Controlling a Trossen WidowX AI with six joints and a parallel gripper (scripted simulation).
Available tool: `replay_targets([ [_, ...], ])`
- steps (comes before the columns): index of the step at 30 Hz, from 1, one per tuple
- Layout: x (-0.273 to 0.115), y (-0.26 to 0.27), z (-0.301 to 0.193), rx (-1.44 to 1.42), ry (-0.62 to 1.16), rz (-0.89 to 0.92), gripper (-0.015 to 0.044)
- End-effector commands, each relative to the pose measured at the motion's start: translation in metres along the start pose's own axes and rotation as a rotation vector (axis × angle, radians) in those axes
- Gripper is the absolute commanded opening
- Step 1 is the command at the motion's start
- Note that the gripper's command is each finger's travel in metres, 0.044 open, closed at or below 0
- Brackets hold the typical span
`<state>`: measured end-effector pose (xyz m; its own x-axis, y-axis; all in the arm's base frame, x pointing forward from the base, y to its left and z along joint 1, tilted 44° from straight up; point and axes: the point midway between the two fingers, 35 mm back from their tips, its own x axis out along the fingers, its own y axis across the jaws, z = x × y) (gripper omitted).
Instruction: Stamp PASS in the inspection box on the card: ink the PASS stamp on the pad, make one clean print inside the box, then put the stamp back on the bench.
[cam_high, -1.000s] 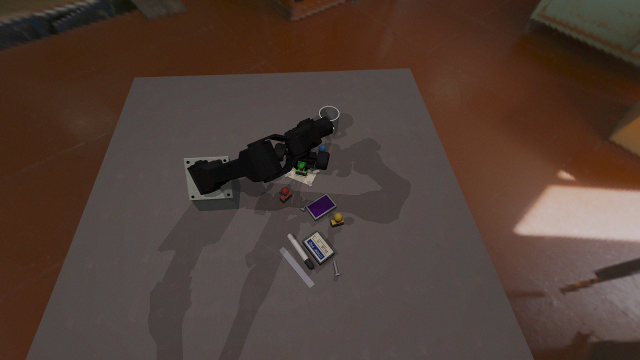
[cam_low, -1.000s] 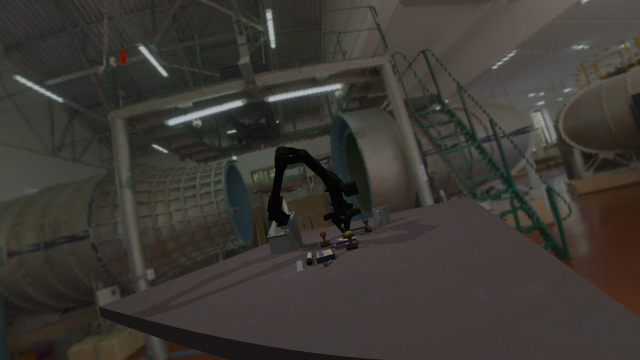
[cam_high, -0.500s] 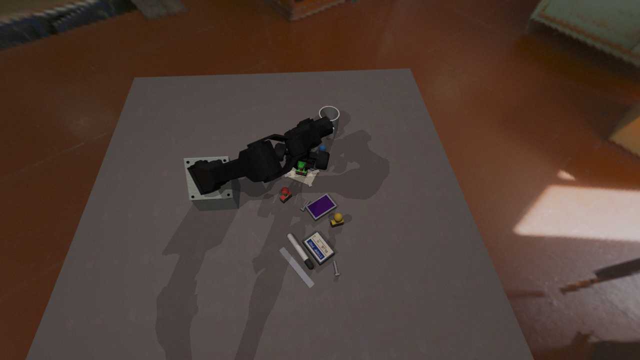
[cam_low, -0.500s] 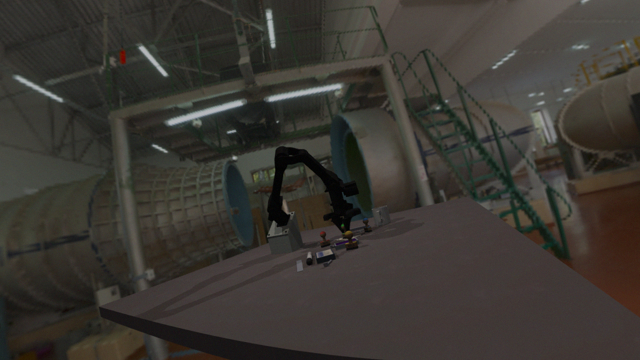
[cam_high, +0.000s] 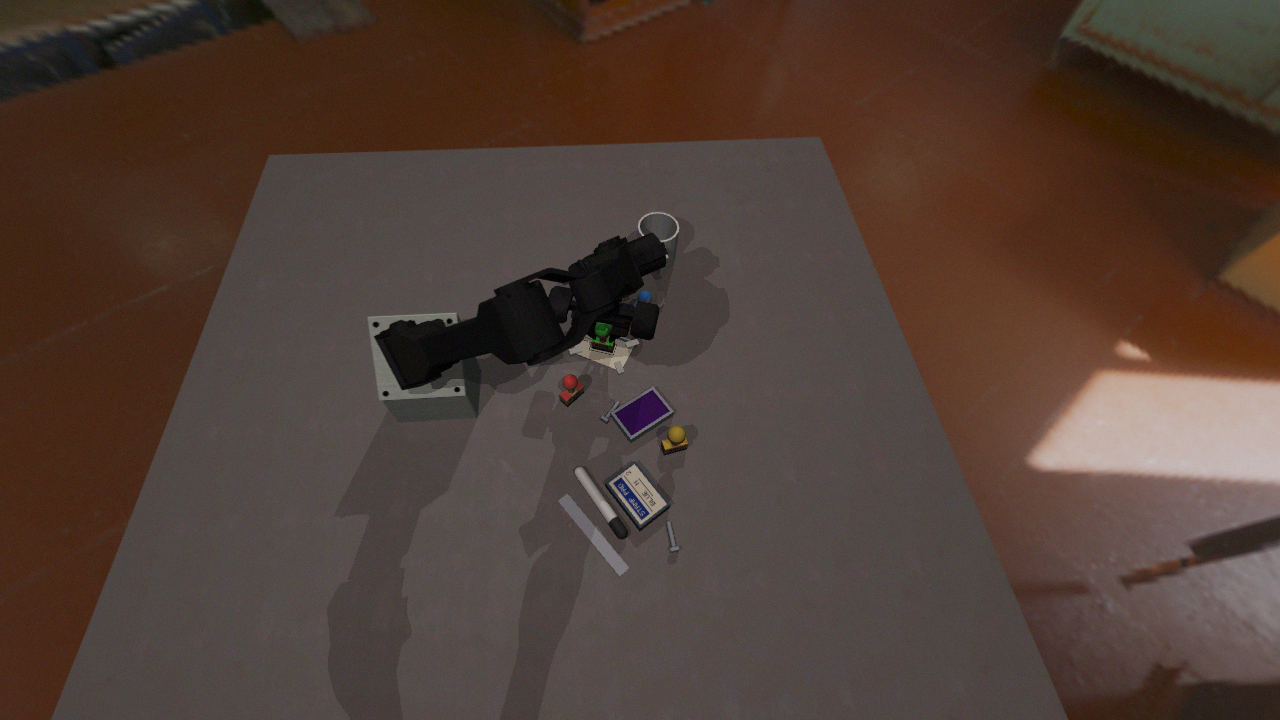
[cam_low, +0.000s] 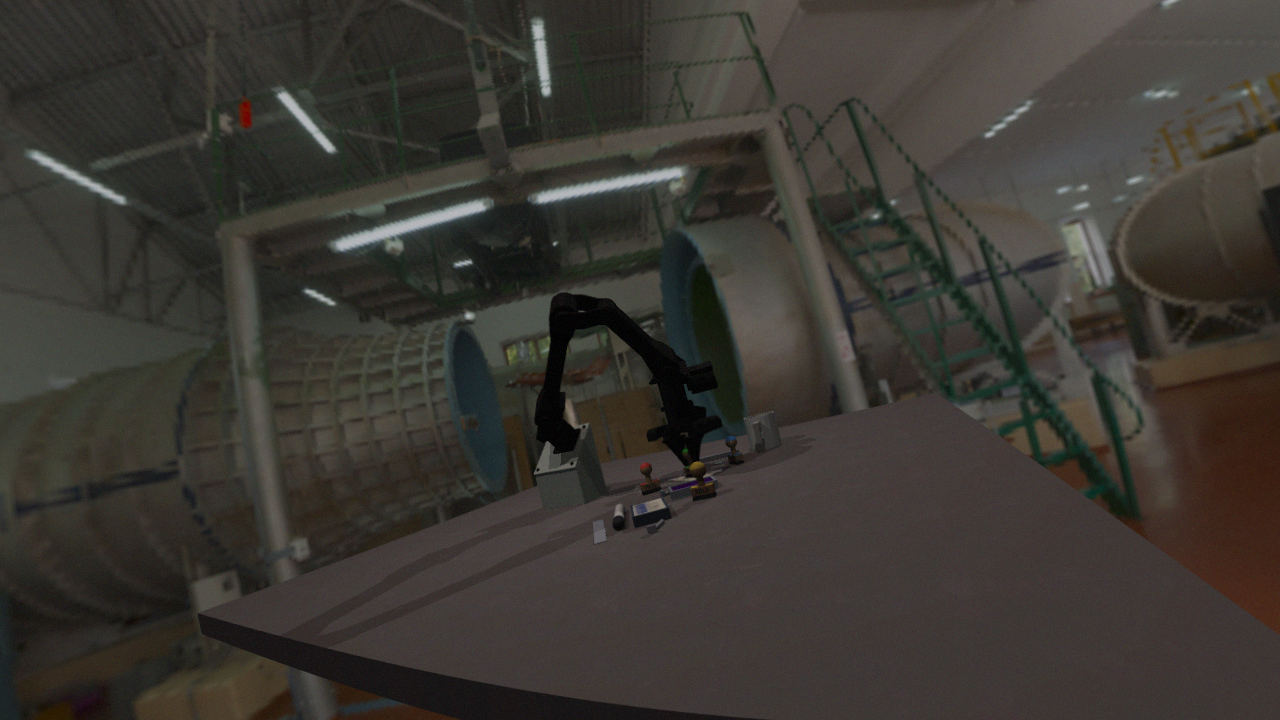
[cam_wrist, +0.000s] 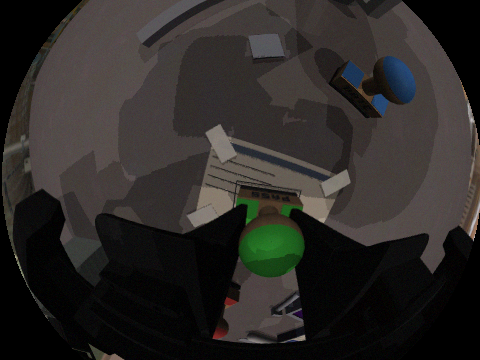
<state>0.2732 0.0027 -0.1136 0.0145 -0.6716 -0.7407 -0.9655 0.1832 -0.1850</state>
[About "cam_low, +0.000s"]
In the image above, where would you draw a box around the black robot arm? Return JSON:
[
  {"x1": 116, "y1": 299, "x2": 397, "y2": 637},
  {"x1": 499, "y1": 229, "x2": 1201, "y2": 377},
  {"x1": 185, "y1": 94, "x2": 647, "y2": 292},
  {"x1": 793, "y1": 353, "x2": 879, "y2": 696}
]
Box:
[{"x1": 534, "y1": 292, "x2": 718, "y2": 454}]

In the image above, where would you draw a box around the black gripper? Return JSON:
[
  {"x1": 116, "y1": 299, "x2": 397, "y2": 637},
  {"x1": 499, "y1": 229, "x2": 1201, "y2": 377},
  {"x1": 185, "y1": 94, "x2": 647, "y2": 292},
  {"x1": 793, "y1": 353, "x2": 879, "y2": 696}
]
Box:
[{"x1": 646, "y1": 396, "x2": 722, "y2": 468}]

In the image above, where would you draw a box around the white inspection card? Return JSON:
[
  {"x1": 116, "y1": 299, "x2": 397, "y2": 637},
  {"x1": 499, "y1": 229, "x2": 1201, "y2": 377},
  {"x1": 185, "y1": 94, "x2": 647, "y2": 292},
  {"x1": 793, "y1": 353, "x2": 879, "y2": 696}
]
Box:
[{"x1": 672, "y1": 469, "x2": 722, "y2": 480}]

